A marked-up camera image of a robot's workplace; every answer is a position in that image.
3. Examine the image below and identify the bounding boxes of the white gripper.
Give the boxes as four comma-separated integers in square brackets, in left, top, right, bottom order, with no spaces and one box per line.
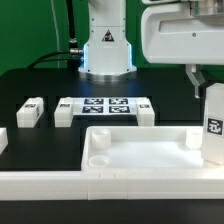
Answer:
[141,2,224,98]

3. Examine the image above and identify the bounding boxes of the white desk top tray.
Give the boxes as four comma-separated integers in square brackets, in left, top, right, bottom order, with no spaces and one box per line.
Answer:
[81,126,224,172]

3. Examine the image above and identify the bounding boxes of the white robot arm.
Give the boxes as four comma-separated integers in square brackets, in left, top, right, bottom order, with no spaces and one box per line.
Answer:
[79,0,224,97]

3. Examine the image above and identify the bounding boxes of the white front fence bar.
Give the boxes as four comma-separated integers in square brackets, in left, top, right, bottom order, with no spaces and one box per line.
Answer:
[0,169,224,201]

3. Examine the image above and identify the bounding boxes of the white left side block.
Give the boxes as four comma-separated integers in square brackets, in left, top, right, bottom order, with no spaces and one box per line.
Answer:
[0,128,8,155]

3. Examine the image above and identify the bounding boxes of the marker tag base plate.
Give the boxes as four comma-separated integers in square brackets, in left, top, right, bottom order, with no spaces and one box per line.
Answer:
[73,97,137,116]

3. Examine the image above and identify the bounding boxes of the black thick cable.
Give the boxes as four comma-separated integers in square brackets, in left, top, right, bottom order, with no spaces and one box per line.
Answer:
[27,0,85,70]

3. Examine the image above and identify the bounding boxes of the thin grey cable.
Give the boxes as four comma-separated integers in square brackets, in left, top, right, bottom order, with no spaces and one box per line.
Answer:
[50,0,62,69]

